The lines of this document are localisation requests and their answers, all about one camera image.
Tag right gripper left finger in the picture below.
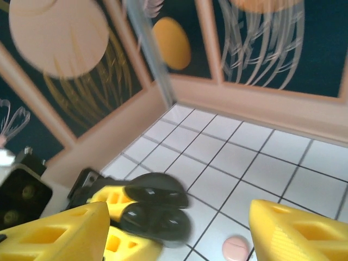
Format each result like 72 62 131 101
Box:
0 201 111 261

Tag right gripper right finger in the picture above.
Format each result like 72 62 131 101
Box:
248 199 348 261

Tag black round charging case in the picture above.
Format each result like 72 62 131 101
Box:
119 172 192 248

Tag pale pink round charging case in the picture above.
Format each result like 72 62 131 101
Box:
221 235 250 261

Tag aluminium corner post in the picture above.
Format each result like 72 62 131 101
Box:
122 0 175 107

